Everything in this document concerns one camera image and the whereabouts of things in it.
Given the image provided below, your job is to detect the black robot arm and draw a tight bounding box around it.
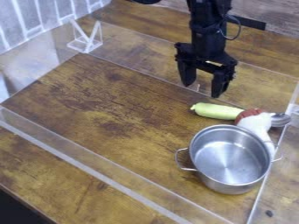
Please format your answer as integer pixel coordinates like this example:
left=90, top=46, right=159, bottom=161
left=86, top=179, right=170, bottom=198
left=174, top=0, right=238, bottom=98

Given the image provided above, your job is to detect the clear acrylic front barrier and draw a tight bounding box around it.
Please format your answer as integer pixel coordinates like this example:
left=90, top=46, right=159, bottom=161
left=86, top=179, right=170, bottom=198
left=0, top=106, right=234, bottom=224

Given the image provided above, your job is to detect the red white toy mushroom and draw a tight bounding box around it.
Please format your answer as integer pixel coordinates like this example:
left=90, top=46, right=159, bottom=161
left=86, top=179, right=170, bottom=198
left=235, top=108, right=277, bottom=155

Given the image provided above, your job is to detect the stainless steel pot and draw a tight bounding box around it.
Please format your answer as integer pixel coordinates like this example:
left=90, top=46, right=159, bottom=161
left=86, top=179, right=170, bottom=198
left=175, top=124, right=277, bottom=195

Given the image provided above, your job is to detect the clear acrylic triangle bracket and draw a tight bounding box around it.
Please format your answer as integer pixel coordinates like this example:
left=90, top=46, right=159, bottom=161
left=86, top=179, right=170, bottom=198
left=67, top=20, right=103, bottom=53

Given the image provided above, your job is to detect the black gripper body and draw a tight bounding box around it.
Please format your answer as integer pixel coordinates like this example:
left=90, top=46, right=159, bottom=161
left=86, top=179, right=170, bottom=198
left=175, top=21, right=238, bottom=74

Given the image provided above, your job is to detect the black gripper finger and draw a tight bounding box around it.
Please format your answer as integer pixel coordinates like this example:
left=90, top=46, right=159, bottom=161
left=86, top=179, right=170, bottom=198
left=177, top=58, right=197, bottom=87
left=211, top=70, right=234, bottom=98

